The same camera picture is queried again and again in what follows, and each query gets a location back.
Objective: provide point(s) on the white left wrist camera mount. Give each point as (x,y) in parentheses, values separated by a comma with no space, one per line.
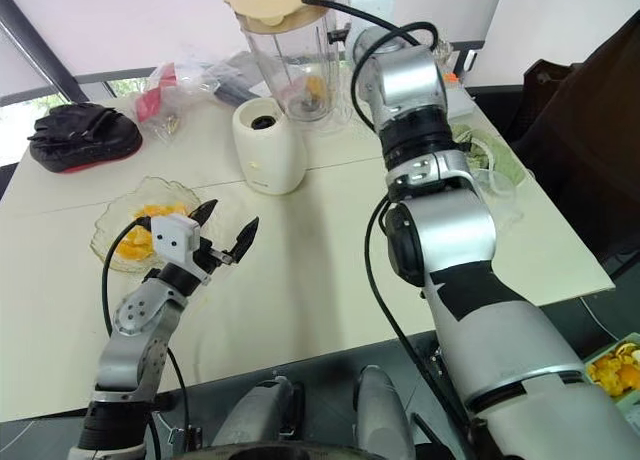
(172,235)

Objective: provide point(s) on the black leather bag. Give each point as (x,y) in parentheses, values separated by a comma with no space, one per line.
(80,137)

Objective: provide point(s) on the small orange object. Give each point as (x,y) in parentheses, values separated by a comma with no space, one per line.
(452,78)

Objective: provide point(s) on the cream blender base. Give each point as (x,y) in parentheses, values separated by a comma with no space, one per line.
(267,155)

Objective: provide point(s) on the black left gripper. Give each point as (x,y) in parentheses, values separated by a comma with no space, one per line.
(205,257)

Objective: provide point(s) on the person in black clothing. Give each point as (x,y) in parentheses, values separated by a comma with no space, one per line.
(590,130)

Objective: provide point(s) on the white power strip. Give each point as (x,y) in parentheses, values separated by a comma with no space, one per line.
(460,102)

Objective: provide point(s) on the dark grey notebook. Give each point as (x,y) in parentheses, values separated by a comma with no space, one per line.
(232,67)

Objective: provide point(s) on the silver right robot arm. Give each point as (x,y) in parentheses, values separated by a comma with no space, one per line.
(450,240)

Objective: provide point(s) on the plastic bag with red packet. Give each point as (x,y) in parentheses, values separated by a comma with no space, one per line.
(150,102)

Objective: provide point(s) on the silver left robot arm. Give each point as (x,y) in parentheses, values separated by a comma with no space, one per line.
(135,320)

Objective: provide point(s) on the white round container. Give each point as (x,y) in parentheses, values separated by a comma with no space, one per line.
(500,182)

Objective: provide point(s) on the blurry yellow-orange object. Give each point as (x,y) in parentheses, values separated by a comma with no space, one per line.
(314,90)

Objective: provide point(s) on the orange peels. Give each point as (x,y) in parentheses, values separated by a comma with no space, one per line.
(612,372)

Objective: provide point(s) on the wavy clear glass bowl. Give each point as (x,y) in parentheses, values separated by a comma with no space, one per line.
(107,230)

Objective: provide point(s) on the dark window frame post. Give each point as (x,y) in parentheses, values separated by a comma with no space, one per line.
(45,55)

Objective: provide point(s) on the green cloth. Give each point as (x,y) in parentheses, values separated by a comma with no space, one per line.
(505,160)

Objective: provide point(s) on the clear blender jar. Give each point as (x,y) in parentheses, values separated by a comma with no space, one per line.
(280,65)

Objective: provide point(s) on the green plastic bin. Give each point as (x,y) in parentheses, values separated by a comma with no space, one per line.
(627,405)

